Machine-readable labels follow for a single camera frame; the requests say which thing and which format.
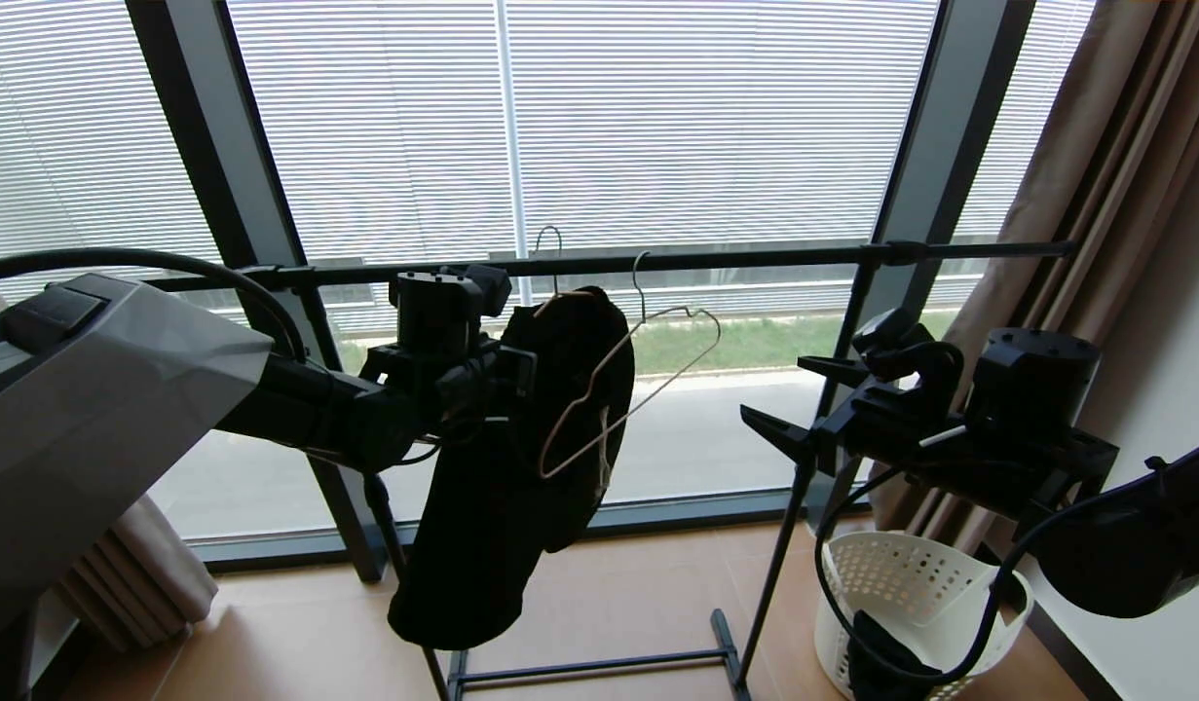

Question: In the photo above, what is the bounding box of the black garment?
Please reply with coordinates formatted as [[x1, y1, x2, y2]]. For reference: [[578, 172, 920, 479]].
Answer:
[[387, 285, 637, 651]]

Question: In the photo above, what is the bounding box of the brown curtain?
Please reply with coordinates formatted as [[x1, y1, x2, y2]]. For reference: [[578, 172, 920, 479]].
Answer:
[[0, 282, 220, 655], [867, 0, 1199, 556]]

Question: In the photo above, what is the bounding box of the black clothes rack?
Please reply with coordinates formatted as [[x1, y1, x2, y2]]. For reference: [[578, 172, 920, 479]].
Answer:
[[146, 240, 1075, 701]]

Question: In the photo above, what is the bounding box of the white laundry basket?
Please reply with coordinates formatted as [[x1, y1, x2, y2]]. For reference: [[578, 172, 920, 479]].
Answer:
[[813, 531, 1035, 701]]

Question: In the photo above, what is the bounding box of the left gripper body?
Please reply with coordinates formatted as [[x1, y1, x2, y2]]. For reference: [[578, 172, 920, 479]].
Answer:
[[437, 345, 541, 435]]

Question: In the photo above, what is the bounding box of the heap of clothes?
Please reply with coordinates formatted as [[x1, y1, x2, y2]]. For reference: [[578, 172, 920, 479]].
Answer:
[[845, 611, 943, 701]]

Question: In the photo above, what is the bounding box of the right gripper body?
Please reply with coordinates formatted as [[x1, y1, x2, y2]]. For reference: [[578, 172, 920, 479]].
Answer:
[[815, 385, 956, 474]]

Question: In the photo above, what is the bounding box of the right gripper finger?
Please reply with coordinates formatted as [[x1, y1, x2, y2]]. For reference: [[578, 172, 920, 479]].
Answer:
[[739, 403, 821, 464], [798, 355, 872, 388]]

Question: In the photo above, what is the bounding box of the window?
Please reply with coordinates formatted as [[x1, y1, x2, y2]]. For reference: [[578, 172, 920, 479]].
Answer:
[[0, 0, 1097, 571]]

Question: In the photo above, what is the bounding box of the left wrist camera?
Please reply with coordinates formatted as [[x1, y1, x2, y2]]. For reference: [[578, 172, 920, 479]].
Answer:
[[461, 263, 514, 317]]

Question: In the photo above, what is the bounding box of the pink clothes hanger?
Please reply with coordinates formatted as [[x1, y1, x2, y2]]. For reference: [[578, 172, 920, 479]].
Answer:
[[537, 250, 723, 481], [531, 225, 600, 320]]

